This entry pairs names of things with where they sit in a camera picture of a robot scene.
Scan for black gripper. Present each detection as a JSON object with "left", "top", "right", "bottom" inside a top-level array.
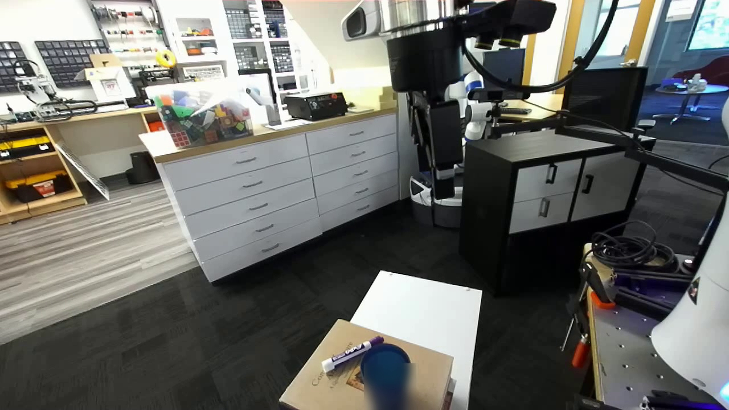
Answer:
[{"left": 385, "top": 29, "right": 464, "bottom": 207}]

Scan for purple and white marker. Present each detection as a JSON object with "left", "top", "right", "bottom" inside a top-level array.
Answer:
[{"left": 320, "top": 335, "right": 385, "bottom": 376}]

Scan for blue plastic cup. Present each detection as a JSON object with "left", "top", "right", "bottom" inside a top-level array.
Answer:
[{"left": 357, "top": 341, "right": 413, "bottom": 410}]

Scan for black cabinet white doors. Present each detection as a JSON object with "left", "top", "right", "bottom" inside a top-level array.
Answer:
[{"left": 460, "top": 130, "right": 645, "bottom": 294}]

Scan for small black monitor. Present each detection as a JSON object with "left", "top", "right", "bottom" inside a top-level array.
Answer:
[{"left": 485, "top": 48, "right": 528, "bottom": 90}]

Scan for black electronic device box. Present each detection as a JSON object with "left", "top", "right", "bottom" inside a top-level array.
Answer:
[{"left": 282, "top": 89, "right": 352, "bottom": 122}]

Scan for white paper sheet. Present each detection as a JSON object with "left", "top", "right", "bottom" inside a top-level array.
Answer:
[{"left": 349, "top": 269, "right": 485, "bottom": 410}]

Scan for large black monitor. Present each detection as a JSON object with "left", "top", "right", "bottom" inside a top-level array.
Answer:
[{"left": 562, "top": 65, "right": 650, "bottom": 135}]

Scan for white drawer cabinet wood top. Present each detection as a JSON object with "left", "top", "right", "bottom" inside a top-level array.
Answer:
[{"left": 155, "top": 104, "right": 402, "bottom": 285}]

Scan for black metal boom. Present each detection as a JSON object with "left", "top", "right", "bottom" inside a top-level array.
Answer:
[{"left": 557, "top": 121, "right": 729, "bottom": 192}]

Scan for clear plastic bin of toys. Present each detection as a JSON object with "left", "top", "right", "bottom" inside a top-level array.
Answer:
[{"left": 155, "top": 81, "right": 257, "bottom": 150}]

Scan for round grey table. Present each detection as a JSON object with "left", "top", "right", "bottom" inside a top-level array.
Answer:
[{"left": 656, "top": 70, "right": 729, "bottom": 127}]

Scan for white parts shelving unit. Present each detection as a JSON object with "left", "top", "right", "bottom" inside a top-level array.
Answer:
[{"left": 87, "top": 0, "right": 298, "bottom": 127}]

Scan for wooden table surface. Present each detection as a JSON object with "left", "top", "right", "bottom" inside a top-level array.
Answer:
[{"left": 278, "top": 316, "right": 456, "bottom": 410}]

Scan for metal breadboard robot table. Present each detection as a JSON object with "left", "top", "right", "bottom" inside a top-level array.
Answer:
[{"left": 584, "top": 286, "right": 725, "bottom": 410}]

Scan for wooden workbench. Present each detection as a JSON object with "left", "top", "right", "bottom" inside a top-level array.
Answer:
[{"left": 0, "top": 104, "right": 167, "bottom": 185}]

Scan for white leaning panel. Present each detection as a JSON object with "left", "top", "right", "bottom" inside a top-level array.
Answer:
[{"left": 49, "top": 135, "right": 115, "bottom": 203}]

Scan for wooden shelf unit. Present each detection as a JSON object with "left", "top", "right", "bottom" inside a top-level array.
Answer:
[{"left": 0, "top": 121, "right": 87, "bottom": 225}]

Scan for black depth camera on stand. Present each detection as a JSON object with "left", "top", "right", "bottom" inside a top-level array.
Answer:
[{"left": 468, "top": 84, "right": 534, "bottom": 138}]

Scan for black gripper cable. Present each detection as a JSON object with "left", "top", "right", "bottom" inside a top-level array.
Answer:
[{"left": 459, "top": 0, "right": 623, "bottom": 96}]

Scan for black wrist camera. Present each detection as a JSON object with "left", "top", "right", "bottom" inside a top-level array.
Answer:
[{"left": 454, "top": 0, "right": 558, "bottom": 40}]

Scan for coiled black cables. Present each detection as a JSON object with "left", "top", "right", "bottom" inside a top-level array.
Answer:
[{"left": 584, "top": 219, "right": 682, "bottom": 277}]

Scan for orange handled screwdriver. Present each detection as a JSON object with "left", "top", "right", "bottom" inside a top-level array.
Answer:
[{"left": 568, "top": 333, "right": 593, "bottom": 374}]

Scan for black wall panel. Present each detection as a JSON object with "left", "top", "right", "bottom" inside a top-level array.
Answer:
[{"left": 33, "top": 36, "right": 110, "bottom": 89}]

